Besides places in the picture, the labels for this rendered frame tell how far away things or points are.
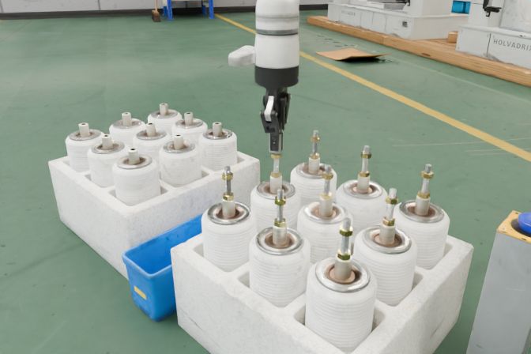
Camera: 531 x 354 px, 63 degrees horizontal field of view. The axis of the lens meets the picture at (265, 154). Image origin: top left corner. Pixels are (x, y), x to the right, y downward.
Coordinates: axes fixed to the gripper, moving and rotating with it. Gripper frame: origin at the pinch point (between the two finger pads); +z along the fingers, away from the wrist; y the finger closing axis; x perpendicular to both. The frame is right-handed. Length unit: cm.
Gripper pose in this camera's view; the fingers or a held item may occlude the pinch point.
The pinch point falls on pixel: (276, 141)
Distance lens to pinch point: 79.0
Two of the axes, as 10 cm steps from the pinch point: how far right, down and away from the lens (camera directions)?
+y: 2.6, -3.8, 8.9
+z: 0.0, 9.2, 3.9
